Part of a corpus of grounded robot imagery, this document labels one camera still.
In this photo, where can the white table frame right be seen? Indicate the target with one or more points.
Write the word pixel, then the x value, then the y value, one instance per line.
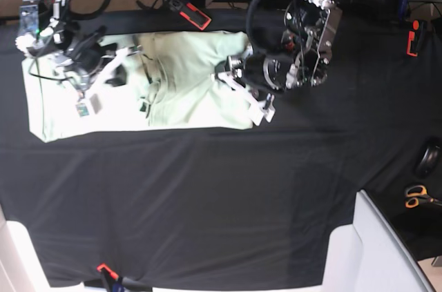
pixel 367 255

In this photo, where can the orange and black bracket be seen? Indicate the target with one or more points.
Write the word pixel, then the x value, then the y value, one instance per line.
pixel 415 38

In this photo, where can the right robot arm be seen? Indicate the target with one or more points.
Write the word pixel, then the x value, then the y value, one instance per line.
pixel 39 19

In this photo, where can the white table frame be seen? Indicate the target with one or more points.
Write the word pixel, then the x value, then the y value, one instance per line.
pixel 367 255
pixel 21 269

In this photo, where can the black table cloth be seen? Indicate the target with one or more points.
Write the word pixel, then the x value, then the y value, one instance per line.
pixel 219 209

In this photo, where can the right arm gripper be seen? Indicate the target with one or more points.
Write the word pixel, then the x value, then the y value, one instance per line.
pixel 110 86

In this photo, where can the orange handled scissors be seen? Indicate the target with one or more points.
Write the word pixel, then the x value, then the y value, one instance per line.
pixel 417 195

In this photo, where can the red and black clamp tool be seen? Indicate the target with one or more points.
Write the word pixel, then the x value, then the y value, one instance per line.
pixel 189 12

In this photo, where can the light green T-shirt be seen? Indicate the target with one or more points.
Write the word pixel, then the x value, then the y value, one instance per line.
pixel 170 85

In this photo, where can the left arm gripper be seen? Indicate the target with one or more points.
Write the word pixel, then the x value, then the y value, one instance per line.
pixel 273 74

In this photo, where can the red and black clamp bottom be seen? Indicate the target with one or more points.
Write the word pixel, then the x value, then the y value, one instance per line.
pixel 116 283

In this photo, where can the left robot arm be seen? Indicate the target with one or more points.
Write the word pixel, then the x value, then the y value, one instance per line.
pixel 310 25

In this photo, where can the white table frame left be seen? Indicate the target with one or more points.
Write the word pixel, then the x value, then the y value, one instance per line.
pixel 21 269

